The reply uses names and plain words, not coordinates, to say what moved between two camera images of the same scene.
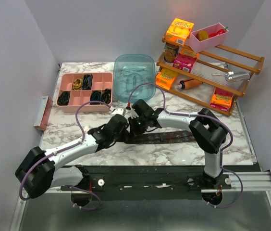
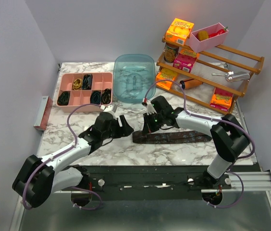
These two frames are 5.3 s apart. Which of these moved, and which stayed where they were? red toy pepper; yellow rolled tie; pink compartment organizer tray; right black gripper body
Moved: right black gripper body
Stayed: yellow rolled tie; red toy pepper; pink compartment organizer tray
